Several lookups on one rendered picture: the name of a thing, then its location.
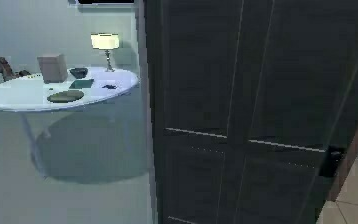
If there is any beige box-shaped mailbox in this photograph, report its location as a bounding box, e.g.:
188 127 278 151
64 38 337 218
36 53 69 84

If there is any dark panelled room door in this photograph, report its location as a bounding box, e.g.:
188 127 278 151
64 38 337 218
144 0 358 224

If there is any teal flat book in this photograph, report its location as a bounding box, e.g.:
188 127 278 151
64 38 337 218
68 78 95 90

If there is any table lamp with pale shade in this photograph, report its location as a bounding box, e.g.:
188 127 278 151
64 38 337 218
90 32 121 73

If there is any dark round bowl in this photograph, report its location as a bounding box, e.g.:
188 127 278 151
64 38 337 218
69 67 89 80

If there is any dark green round plate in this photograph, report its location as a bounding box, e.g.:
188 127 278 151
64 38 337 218
46 89 85 104

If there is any white oval table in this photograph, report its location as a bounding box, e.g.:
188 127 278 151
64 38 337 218
0 66 141 178

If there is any brown figurine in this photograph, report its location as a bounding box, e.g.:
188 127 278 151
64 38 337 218
0 55 32 82

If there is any dark framed wall picture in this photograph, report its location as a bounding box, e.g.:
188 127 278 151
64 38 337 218
76 0 135 6

